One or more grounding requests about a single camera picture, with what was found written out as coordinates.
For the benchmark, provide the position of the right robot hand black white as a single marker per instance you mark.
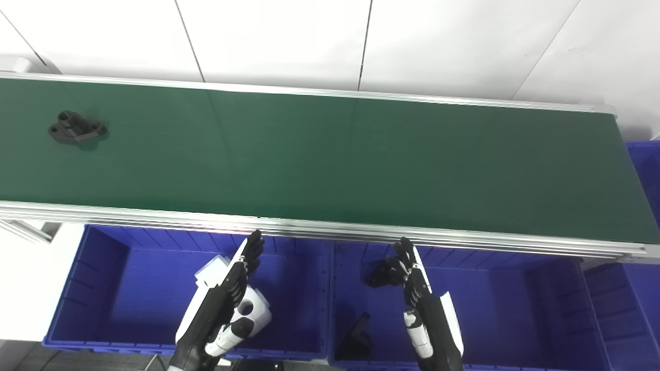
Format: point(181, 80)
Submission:
point(435, 330)

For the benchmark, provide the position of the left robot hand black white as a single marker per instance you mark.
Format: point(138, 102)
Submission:
point(206, 319)

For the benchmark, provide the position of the black flanged cylinder part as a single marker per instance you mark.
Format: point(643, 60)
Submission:
point(75, 129)

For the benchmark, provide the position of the white block part with hole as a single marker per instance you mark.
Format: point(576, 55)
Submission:
point(260, 315)

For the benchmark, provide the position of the blue bin with black parts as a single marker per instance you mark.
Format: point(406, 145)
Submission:
point(495, 309)

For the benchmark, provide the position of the blue bin with white part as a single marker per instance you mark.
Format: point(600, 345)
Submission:
point(139, 293)

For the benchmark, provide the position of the black wedge shaped part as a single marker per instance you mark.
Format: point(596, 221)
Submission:
point(356, 340)

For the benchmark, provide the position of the empty blue plastic bin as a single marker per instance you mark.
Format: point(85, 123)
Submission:
point(637, 304)

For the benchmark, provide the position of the grey conveyor end housing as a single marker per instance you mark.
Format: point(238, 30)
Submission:
point(18, 64)

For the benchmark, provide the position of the black robot body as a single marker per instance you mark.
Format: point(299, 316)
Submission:
point(265, 366)

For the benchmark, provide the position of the aluminium conveyor support bracket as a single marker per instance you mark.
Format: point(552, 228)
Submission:
point(23, 231)

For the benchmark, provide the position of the green conveyor belt aluminium frame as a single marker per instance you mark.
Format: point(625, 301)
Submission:
point(330, 154)

